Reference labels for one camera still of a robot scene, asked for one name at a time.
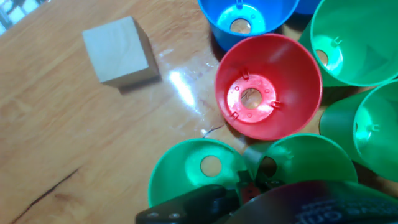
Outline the red plastic cup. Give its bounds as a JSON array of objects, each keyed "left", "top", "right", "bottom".
[{"left": 214, "top": 33, "right": 323, "bottom": 141}]

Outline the small wooden cube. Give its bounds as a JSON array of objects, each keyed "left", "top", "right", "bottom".
[{"left": 81, "top": 16, "right": 162, "bottom": 89}]

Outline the wooden work board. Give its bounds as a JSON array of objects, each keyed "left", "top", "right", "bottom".
[{"left": 0, "top": 0, "right": 398, "bottom": 224}]

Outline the green plastic cup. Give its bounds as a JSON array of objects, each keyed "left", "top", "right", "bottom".
[
  {"left": 297, "top": 0, "right": 398, "bottom": 88},
  {"left": 147, "top": 138, "right": 249, "bottom": 208},
  {"left": 242, "top": 133, "right": 359, "bottom": 187},
  {"left": 319, "top": 79, "right": 398, "bottom": 183}
]

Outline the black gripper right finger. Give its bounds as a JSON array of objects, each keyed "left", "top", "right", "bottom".
[{"left": 217, "top": 179, "right": 398, "bottom": 224}]

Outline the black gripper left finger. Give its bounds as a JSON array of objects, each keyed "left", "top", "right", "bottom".
[{"left": 135, "top": 184, "right": 242, "bottom": 224}]

